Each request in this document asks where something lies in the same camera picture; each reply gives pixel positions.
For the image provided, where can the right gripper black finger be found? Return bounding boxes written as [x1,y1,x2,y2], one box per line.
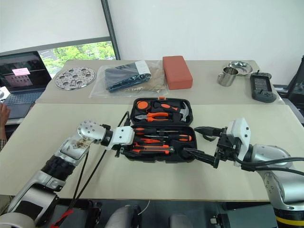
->
[182,147,219,169]
[194,126,226,138]

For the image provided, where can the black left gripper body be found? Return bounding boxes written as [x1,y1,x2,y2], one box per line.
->
[114,142,134,158]

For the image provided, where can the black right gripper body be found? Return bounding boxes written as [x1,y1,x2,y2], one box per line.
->
[213,127,241,167]

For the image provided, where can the short orange black screwdriver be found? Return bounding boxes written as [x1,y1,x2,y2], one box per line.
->
[142,133,193,143]

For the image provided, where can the orange black utility knife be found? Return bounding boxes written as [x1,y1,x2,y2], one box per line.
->
[132,142,176,155]

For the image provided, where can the long orange black screwdriver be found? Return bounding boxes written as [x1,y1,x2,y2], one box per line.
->
[134,127,180,135]

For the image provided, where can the black tool case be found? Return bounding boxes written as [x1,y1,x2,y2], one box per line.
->
[123,96,198,164]

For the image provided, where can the person's bare hand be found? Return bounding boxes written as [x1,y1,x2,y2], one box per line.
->
[0,103,11,129]

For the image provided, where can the orange black tape measure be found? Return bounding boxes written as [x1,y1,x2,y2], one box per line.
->
[135,100,150,111]

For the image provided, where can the stainless steel mug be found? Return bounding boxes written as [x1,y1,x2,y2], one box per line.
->
[217,66,239,87]

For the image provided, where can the clear plastic bag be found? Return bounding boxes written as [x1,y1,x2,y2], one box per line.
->
[88,60,167,99]

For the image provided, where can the large dark rounded shape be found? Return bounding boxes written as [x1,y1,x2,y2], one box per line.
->
[104,205,146,228]

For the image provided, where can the black handheld remote controller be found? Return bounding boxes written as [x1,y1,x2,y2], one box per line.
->
[249,70,277,104]

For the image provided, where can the red-orange rectangular block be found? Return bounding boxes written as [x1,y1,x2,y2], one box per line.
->
[162,55,194,91]

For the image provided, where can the stainless steel dish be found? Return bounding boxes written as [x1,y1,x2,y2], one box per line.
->
[228,60,254,76]

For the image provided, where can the dark blue folded garment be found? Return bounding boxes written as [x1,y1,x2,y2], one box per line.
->
[104,62,152,93]

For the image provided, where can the round perforated metal plate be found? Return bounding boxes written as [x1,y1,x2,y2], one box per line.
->
[54,66,96,91]

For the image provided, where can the black office chair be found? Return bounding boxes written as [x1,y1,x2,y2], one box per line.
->
[273,55,304,125]

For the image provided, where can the grey open laptop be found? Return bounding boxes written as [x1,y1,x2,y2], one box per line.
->
[0,50,53,120]

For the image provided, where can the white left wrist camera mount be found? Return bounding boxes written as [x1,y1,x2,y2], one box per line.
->
[105,126,135,151]

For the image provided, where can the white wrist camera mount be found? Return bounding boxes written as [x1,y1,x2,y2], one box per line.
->
[105,126,135,151]
[226,117,252,167]

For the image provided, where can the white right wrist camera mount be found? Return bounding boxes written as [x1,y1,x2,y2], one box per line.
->
[226,117,252,167]

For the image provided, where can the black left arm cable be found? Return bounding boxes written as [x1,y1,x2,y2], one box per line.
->
[49,111,131,228]

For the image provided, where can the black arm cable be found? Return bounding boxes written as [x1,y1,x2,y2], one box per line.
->
[234,154,304,177]
[49,111,131,228]

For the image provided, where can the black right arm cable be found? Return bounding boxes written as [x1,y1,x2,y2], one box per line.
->
[234,154,304,177]

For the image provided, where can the orange handled pliers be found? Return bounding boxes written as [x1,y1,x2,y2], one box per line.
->
[135,112,173,123]

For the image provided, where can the claw hammer orange black handle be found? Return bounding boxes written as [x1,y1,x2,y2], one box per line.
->
[152,100,191,123]

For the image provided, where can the thin white wire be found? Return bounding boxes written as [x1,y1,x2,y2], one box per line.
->
[138,199,151,216]

